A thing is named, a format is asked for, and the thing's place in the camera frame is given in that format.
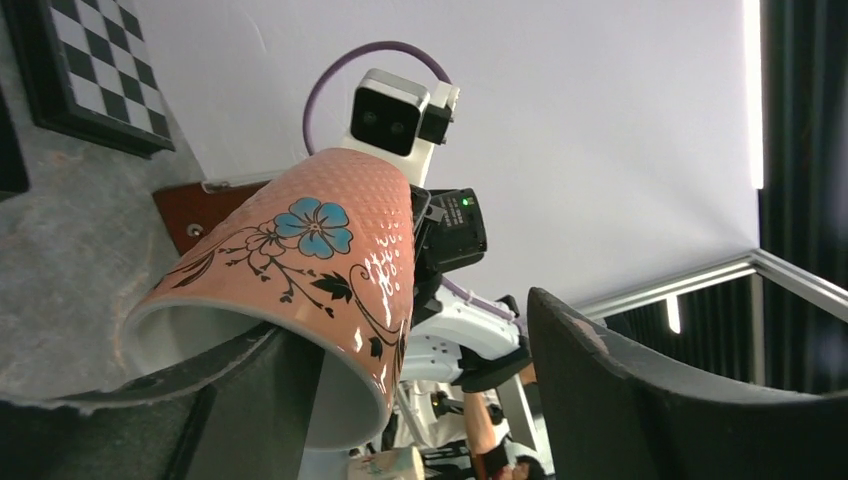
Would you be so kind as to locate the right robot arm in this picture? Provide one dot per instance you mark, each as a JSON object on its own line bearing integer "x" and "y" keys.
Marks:
{"x": 457, "y": 337}

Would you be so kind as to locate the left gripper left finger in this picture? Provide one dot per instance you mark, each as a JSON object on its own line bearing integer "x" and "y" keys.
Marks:
{"x": 240, "y": 410}

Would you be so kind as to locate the checkerboard calibration board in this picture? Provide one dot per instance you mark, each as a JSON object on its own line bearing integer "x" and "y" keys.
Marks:
{"x": 87, "y": 72}

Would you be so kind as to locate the salmon floral mug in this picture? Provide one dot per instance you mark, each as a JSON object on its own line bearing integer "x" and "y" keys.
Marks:
{"x": 326, "y": 252}

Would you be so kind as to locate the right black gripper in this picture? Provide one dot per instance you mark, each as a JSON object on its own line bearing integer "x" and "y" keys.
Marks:
{"x": 449, "y": 235}

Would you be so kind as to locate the brown wooden stand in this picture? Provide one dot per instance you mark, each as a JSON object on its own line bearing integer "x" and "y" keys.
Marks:
{"x": 191, "y": 211}

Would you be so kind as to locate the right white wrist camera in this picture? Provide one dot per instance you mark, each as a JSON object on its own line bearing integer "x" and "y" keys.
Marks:
{"x": 400, "y": 121}

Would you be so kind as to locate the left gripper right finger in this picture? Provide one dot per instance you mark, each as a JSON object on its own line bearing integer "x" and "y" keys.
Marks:
{"x": 616, "y": 409}

